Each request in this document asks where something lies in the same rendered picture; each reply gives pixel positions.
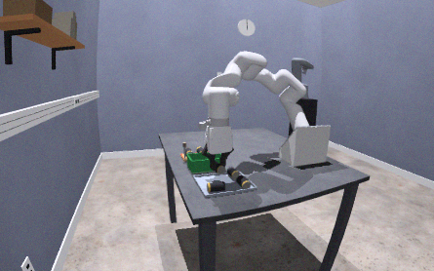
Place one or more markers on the green open-top box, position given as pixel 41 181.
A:
pixel 199 164

